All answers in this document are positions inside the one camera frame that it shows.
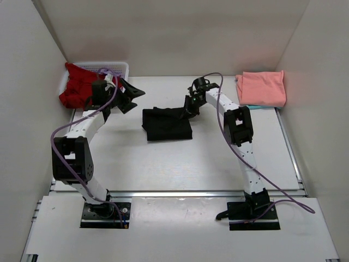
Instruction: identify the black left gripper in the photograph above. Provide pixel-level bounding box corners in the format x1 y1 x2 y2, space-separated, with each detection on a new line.
107 78 146 114

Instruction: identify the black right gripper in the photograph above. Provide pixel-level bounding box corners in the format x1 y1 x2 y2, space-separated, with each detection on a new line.
181 96 207 122

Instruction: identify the black t shirt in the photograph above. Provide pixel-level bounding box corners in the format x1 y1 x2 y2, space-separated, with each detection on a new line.
142 107 192 142

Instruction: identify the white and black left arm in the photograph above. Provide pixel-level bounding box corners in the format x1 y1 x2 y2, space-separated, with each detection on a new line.
51 74 145 217

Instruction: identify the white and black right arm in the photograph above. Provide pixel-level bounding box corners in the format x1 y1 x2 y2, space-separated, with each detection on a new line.
182 76 270 221

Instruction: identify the lilac t shirt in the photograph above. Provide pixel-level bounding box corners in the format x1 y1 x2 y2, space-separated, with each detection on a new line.
97 68 125 82

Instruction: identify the white plastic laundry basket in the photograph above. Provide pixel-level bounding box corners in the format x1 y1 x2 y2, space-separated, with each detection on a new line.
58 61 129 95

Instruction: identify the red t shirt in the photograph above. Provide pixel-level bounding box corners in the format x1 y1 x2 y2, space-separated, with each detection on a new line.
59 62 98 109

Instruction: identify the folded teal t shirt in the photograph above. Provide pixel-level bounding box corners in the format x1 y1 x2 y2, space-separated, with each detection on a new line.
247 105 275 110

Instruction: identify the folded pink t shirt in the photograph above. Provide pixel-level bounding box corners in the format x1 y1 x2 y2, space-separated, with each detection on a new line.
235 70 286 108

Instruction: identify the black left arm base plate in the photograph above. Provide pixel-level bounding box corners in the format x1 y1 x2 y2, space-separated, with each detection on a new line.
80 202 131 229

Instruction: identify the aluminium table edge rail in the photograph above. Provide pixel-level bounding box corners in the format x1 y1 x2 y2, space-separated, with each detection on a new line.
49 189 307 198

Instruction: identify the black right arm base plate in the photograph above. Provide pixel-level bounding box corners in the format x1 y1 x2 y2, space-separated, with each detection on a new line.
227 202 281 231

